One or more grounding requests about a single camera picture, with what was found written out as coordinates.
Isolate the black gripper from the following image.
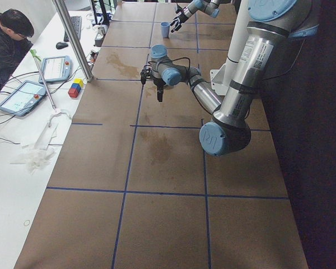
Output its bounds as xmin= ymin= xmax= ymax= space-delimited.
xmin=141 ymin=64 xmax=165 ymax=102
xmin=170 ymin=12 xmax=188 ymax=33

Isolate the light blue plastic cup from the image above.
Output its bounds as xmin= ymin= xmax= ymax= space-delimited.
xmin=160 ymin=22 xmax=170 ymax=39

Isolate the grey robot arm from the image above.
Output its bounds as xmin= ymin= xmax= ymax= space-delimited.
xmin=170 ymin=0 xmax=234 ymax=33
xmin=141 ymin=0 xmax=321 ymax=156

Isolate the yellow block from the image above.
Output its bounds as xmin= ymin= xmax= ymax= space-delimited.
xmin=73 ymin=78 xmax=84 ymax=88

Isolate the blue block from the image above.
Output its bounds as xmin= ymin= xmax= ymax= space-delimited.
xmin=71 ymin=83 xmax=81 ymax=91

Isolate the red block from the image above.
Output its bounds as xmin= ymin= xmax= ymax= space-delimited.
xmin=68 ymin=87 xmax=80 ymax=98

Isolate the far teach pendant tablet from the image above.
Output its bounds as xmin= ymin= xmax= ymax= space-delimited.
xmin=41 ymin=55 xmax=72 ymax=84

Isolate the teach pendant tablet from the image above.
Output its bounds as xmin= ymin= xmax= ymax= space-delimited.
xmin=0 ymin=80 xmax=46 ymax=117
xmin=41 ymin=55 xmax=72 ymax=84

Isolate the black keyboard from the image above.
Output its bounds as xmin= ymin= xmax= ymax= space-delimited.
xmin=70 ymin=16 xmax=82 ymax=40

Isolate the black computer mouse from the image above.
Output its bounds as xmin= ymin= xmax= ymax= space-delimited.
xmin=55 ymin=42 xmax=68 ymax=50

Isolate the long reach grabber tool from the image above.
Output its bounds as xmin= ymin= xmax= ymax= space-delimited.
xmin=30 ymin=49 xmax=72 ymax=126

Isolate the near teach pendant tablet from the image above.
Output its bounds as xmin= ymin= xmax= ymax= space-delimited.
xmin=0 ymin=80 xmax=46 ymax=117

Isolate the crumpled white tissue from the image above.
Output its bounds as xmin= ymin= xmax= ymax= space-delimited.
xmin=10 ymin=148 xmax=56 ymax=174

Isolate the seated person in black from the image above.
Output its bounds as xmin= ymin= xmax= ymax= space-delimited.
xmin=0 ymin=9 xmax=34 ymax=91

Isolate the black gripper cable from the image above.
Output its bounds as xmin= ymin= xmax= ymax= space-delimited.
xmin=167 ymin=57 xmax=193 ymax=74

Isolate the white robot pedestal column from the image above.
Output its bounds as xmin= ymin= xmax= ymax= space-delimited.
xmin=226 ymin=0 xmax=253 ymax=64

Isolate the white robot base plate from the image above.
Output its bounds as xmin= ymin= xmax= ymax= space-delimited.
xmin=209 ymin=68 xmax=228 ymax=96

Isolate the aluminium frame post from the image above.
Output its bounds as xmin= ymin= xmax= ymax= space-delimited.
xmin=52 ymin=0 xmax=94 ymax=82

